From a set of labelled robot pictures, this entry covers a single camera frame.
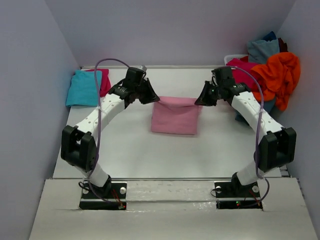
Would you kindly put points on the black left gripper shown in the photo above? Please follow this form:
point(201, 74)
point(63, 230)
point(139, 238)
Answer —
point(152, 96)

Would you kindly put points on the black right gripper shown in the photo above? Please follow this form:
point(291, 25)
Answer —
point(203, 99)

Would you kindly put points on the light pink t-shirt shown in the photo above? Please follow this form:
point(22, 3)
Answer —
point(175, 115)

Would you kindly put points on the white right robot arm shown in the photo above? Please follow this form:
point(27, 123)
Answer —
point(274, 144)

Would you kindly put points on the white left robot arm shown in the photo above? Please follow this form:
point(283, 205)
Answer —
point(80, 144)

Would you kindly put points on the crumpled magenta t-shirt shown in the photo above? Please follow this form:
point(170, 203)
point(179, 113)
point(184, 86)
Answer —
point(240, 72)

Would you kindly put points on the white laundry basket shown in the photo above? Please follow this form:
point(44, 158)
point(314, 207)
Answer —
point(228, 58)

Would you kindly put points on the folded magenta t-shirt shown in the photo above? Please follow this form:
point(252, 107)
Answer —
point(105, 81)

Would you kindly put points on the grey-blue t-shirt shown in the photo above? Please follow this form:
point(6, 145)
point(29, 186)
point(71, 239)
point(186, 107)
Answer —
point(260, 50)

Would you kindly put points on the folded turquoise t-shirt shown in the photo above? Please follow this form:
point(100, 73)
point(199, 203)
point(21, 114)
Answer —
point(82, 90)

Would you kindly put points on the crumpled orange t-shirt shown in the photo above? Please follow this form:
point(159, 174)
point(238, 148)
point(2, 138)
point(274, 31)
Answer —
point(277, 78)

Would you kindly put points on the dark blue t-shirt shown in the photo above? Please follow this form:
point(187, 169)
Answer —
point(270, 37)

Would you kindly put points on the maroon t-shirt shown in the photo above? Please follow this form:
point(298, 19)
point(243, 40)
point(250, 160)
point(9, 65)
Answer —
point(283, 47)

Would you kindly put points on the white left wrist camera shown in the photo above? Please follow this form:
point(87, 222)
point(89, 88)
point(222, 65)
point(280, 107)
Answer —
point(143, 68)

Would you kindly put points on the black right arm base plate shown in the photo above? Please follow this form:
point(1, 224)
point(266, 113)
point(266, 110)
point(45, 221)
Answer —
point(229, 198)

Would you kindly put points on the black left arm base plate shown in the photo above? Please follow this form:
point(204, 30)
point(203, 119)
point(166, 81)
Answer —
point(113, 199)

